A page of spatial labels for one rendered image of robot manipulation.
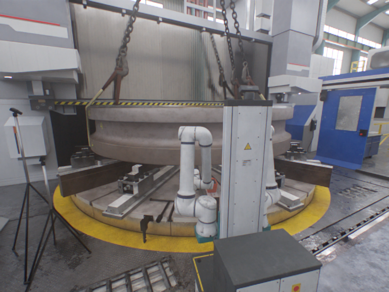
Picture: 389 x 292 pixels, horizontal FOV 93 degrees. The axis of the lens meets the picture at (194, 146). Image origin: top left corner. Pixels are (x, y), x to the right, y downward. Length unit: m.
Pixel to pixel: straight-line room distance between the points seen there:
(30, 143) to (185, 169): 4.24
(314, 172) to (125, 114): 3.52
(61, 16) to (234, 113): 3.49
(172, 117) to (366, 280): 2.88
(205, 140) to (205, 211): 0.56
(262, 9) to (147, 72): 4.71
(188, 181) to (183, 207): 0.21
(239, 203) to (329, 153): 6.04
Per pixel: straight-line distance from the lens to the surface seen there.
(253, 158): 1.39
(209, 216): 1.55
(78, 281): 2.60
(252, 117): 1.33
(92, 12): 5.81
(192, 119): 2.75
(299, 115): 8.56
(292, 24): 6.82
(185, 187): 1.52
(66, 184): 3.68
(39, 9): 4.23
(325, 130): 7.31
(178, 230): 2.77
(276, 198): 1.88
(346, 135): 7.08
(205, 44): 6.54
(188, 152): 1.48
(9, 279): 3.02
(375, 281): 2.96
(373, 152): 8.97
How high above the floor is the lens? 1.73
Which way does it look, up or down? 12 degrees down
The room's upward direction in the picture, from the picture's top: straight up
